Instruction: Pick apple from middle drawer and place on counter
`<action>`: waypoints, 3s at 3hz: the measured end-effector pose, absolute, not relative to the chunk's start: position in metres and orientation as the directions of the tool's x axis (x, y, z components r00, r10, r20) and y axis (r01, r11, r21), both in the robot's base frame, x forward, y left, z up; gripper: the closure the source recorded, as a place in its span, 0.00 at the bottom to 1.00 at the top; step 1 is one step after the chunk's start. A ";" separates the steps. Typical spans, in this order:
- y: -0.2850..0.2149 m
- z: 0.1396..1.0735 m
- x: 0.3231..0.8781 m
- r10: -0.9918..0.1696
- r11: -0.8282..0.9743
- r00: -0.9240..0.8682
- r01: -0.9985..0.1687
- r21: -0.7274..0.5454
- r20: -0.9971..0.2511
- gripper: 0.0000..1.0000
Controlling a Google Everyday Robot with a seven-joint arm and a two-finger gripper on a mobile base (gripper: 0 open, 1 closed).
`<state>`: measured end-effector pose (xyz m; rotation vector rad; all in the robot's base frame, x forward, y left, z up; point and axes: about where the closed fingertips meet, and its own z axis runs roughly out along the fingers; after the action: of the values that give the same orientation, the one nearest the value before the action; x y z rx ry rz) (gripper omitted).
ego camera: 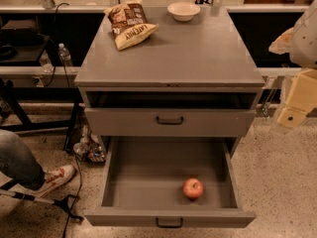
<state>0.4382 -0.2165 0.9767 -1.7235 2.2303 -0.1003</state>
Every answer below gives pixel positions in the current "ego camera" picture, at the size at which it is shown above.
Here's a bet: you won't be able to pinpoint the white red sneaker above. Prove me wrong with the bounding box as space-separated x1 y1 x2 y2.
29 165 75 197

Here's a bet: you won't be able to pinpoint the clear water bottle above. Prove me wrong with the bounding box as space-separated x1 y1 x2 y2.
58 43 73 67

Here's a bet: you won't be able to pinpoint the pile of small clutter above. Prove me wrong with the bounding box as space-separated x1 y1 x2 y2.
73 125 105 163

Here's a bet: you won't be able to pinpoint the red apple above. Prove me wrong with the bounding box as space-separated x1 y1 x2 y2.
182 178 204 200

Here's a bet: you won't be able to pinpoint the chips bag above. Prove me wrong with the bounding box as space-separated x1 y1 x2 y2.
104 0 159 51

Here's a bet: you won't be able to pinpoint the jeans leg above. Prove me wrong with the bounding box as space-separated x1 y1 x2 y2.
0 130 45 190

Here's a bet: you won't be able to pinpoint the black white stand leg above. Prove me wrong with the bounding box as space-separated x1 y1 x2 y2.
0 179 83 222

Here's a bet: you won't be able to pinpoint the closed grey upper drawer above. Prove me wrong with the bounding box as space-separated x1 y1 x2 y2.
85 108 256 137

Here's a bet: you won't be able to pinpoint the black table frame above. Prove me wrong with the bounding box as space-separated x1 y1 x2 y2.
0 33 83 152

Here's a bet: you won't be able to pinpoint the open grey bottom drawer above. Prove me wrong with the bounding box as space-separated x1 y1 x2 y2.
85 137 256 228

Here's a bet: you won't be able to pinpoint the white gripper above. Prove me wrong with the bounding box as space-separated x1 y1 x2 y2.
268 28 317 128

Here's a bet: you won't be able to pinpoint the black cable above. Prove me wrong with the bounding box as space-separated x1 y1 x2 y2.
49 2 83 238

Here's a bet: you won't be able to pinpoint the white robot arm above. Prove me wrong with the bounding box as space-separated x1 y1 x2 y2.
268 0 317 128

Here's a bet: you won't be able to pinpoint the grey drawer cabinet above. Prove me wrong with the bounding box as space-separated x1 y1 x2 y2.
75 7 264 151

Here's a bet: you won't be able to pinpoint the white bowl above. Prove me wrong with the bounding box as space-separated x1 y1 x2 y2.
167 2 200 22

